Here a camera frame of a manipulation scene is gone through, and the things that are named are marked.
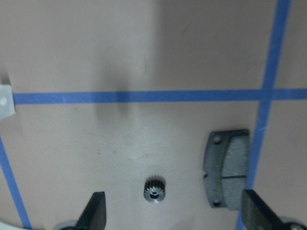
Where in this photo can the small black bearing gear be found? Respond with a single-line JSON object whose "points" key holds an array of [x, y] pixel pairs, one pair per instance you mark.
{"points": [[154, 189]]}

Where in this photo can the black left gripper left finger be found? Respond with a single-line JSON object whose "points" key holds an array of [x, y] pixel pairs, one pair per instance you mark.
{"points": [[94, 215]]}

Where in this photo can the white curved plastic part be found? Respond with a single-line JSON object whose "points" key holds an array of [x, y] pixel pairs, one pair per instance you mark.
{"points": [[7, 104]]}

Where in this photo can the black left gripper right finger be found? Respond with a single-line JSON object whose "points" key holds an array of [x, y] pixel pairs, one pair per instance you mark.
{"points": [[257, 215]]}

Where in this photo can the grey brake pad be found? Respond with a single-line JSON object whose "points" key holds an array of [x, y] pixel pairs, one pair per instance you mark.
{"points": [[225, 167]]}

